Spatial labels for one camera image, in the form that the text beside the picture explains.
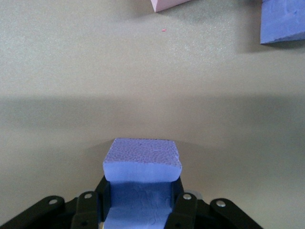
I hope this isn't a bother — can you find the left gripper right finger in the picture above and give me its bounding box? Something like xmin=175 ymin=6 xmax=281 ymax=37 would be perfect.
xmin=166 ymin=176 xmax=263 ymax=229

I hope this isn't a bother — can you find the purple foam cube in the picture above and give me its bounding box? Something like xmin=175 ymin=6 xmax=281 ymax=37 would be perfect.
xmin=102 ymin=137 xmax=183 ymax=229
xmin=259 ymin=0 xmax=305 ymax=45

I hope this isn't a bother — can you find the brown table cover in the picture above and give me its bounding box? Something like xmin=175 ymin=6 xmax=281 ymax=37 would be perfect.
xmin=0 ymin=0 xmax=305 ymax=229

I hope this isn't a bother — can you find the pink foam cube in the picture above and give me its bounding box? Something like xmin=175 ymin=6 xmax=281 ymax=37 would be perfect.
xmin=150 ymin=0 xmax=192 ymax=13

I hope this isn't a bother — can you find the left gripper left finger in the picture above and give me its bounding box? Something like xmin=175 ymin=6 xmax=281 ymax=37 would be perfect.
xmin=0 ymin=176 xmax=112 ymax=229

